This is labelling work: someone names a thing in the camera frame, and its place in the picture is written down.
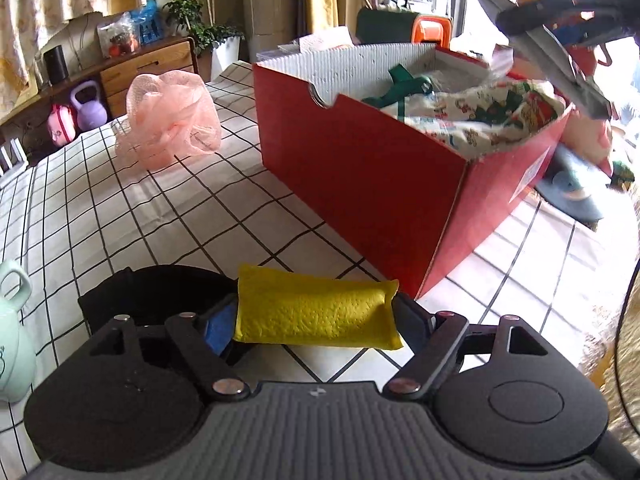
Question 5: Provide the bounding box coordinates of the white black checkered tablecloth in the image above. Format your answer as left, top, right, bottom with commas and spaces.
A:
0, 60, 623, 466

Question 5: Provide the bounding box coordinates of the pale green ceramic teapot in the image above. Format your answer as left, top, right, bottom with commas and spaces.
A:
0, 259, 38, 405

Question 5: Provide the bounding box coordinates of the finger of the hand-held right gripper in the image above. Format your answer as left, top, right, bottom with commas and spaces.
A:
472, 0, 615, 120

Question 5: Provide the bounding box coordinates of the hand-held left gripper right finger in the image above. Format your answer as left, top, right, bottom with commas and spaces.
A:
382, 293, 551, 402

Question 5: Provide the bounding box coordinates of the white router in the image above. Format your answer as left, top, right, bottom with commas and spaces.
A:
0, 139, 28, 176

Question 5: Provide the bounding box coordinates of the red cardboard box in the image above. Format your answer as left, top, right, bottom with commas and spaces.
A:
252, 42, 573, 301

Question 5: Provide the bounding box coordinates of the green strap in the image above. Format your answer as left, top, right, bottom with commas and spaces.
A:
361, 64, 435, 121

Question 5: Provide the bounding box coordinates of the blue plastic bag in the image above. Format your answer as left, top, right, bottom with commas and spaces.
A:
131, 1, 166, 47

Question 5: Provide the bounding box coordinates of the dark green chair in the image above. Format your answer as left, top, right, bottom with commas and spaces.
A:
355, 6, 421, 46

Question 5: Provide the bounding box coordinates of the black cloth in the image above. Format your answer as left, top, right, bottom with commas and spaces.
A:
77, 266, 238, 333

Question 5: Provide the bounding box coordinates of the clear plastic bag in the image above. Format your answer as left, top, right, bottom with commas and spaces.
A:
97, 12, 140, 58

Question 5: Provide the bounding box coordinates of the christmas print cloth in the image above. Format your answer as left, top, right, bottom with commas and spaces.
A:
400, 77, 568, 158

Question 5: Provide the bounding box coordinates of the orange plastic stool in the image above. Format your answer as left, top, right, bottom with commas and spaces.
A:
411, 15, 455, 50

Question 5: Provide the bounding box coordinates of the pink mesh bath pouf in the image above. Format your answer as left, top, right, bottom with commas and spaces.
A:
114, 71, 223, 171

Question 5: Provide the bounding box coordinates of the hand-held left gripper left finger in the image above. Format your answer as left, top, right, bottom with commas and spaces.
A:
90, 294, 251, 402

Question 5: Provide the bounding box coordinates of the standing air conditioner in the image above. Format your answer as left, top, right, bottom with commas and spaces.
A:
241, 0, 312, 61

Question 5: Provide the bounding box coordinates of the purple kettlebell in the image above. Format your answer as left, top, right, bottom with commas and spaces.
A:
69, 82, 108, 132

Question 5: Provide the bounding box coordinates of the black cable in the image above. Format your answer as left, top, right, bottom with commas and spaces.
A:
614, 255, 640, 456

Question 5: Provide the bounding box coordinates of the white planter pot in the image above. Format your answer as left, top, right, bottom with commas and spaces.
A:
210, 36, 242, 81

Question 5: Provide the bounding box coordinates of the black speaker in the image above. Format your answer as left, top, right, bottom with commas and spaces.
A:
43, 45, 70, 85

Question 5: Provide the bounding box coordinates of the yellow sponge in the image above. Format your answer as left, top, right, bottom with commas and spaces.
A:
234, 263, 404, 351

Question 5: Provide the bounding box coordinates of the pink plush toy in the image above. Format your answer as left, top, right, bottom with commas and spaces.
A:
560, 107, 617, 168

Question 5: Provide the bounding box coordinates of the pink toy case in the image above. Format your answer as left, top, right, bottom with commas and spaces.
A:
47, 104, 78, 147

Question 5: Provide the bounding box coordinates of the wooden tv cabinet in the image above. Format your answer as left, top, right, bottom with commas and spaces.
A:
0, 35, 198, 163

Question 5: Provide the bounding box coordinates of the green potted tree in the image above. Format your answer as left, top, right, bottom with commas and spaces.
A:
144, 0, 246, 56

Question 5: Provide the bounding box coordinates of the golden lace table cover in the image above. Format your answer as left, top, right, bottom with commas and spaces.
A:
575, 305, 640, 416

